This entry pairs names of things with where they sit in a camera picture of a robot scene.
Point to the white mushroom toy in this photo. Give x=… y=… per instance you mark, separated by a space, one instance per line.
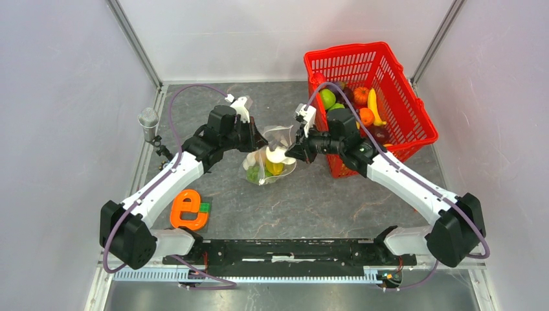
x=278 y=155

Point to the red apple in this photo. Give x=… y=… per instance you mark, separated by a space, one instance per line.
x=317 y=78

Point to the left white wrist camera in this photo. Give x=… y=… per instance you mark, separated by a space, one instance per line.
x=241 y=105

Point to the orange tangerine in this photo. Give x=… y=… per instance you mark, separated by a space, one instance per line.
x=367 y=116

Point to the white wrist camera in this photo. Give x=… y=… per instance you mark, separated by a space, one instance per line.
x=305 y=114
x=241 y=105

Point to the green wrinkled cabbage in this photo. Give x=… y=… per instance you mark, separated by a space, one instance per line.
x=336 y=106

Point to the orange pumpkin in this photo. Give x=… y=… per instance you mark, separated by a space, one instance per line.
x=360 y=96

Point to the yellow green pepper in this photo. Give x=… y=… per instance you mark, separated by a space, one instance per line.
x=275 y=169

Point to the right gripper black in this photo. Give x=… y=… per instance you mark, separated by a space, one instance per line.
x=302 y=149

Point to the dark red plum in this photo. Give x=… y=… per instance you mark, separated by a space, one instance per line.
x=380 y=134

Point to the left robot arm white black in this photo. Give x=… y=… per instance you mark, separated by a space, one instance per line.
x=125 y=227

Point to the red plastic basket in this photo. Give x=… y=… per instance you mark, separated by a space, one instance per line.
x=374 y=65

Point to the yellow banana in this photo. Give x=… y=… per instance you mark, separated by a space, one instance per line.
x=372 y=105

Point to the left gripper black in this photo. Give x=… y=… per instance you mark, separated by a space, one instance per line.
x=255 y=138

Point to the orange letter e toy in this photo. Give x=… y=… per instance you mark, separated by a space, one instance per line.
x=185 y=211

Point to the clear dotted zip top bag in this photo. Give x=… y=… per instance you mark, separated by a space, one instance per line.
x=276 y=136

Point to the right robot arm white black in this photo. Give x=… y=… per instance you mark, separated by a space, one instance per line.
x=455 y=228

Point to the green small block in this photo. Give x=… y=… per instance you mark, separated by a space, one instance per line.
x=204 y=208

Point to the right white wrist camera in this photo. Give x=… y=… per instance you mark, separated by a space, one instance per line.
x=305 y=114

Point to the green apple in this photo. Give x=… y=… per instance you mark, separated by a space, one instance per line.
x=328 y=98

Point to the grey microphone on stand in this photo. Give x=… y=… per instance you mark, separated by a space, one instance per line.
x=149 y=119

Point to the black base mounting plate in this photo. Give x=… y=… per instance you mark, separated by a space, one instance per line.
x=304 y=257

